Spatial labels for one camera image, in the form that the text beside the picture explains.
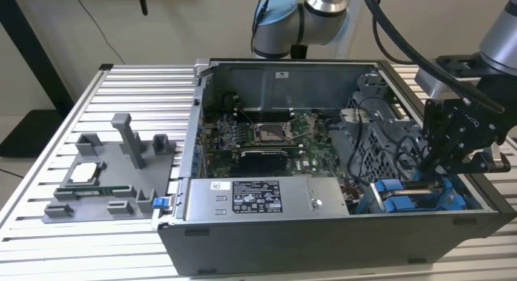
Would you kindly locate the grey parts rack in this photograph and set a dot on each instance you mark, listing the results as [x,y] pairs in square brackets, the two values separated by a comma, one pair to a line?
[117,172]

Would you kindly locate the grey power supply unit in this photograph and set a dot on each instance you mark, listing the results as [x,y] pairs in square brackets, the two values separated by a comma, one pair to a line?
[201,202]

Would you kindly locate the green RAM stick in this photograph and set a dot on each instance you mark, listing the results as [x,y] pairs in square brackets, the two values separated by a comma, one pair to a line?
[96,190]

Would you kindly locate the green motherboard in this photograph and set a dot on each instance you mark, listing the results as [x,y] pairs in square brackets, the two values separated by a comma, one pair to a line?
[311,150]

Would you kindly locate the grey metal disk bay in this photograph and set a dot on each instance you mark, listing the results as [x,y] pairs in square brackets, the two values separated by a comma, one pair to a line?
[372,147]

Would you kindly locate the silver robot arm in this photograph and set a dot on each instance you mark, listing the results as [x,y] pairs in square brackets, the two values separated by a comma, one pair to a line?
[323,5]

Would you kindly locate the CPU socket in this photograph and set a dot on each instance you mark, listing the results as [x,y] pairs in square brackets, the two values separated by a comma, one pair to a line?
[268,132]

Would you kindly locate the silver wrist camera block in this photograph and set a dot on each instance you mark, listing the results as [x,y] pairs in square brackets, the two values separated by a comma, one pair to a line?
[433,81]

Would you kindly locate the black antenna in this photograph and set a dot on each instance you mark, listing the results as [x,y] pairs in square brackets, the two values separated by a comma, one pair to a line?
[141,2]

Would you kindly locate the black PC case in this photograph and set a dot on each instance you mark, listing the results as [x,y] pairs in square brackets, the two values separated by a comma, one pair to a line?
[283,247]

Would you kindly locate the black RAM slot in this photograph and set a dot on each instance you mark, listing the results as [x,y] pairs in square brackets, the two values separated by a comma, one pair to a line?
[267,119]
[267,144]
[267,113]
[267,147]

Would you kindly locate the hard disk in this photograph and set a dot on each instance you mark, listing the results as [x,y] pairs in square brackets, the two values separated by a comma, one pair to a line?
[393,199]

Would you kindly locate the blue case release latch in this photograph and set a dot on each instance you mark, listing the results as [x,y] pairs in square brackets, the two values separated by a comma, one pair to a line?
[160,203]

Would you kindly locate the black stand with base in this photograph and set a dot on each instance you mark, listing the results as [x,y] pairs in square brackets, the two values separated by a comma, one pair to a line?
[28,132]

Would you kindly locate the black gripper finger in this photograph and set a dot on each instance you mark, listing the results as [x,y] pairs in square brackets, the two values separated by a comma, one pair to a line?
[458,163]
[436,132]

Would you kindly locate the thin metal locking lever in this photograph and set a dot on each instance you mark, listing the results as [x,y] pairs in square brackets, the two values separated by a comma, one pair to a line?
[245,115]

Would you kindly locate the silver CPU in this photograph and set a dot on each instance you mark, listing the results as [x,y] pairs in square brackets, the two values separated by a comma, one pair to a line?
[85,173]

